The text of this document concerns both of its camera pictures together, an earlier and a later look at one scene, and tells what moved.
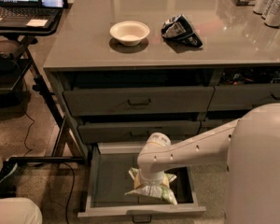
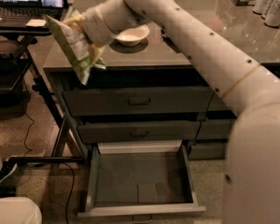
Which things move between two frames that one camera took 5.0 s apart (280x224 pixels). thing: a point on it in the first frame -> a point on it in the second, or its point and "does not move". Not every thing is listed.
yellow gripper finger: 166,180 -> 95,51
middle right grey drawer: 207,125 does not move
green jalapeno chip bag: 161,188 -> 75,43
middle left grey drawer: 134,132 does not move
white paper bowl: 130,33 does not move
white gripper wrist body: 151,180 -> 94,24
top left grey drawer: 137,101 does not move
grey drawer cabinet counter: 183,61 does not move
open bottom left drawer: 111,180 does not move
